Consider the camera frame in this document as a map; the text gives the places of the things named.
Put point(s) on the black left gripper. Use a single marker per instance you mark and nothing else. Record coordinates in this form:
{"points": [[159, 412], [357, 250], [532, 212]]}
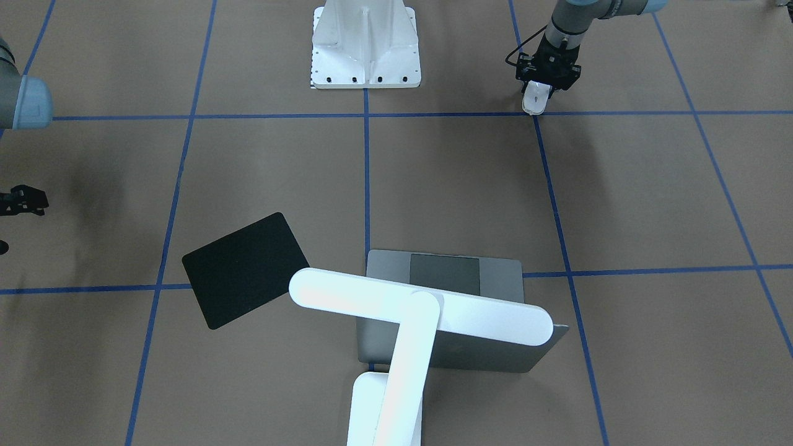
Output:
{"points": [[527, 64]]}

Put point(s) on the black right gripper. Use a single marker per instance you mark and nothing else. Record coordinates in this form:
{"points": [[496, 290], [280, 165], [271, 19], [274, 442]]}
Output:
{"points": [[23, 199]]}

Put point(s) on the white computer mouse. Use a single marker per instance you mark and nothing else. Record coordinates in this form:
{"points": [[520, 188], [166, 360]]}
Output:
{"points": [[535, 98]]}

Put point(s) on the grey laptop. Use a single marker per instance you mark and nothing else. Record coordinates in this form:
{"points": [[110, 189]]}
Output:
{"points": [[485, 324]]}

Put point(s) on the black mouse pad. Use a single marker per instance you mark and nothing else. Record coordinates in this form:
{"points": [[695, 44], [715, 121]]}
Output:
{"points": [[244, 270]]}

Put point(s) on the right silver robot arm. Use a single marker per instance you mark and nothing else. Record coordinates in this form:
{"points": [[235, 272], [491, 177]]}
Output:
{"points": [[26, 104]]}

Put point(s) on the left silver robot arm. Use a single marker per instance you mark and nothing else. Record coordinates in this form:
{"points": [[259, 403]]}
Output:
{"points": [[571, 20]]}

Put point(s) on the white desk lamp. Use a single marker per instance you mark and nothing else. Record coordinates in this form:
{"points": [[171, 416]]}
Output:
{"points": [[386, 407]]}

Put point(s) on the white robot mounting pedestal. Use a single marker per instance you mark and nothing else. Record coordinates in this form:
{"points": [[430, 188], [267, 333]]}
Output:
{"points": [[365, 45]]}

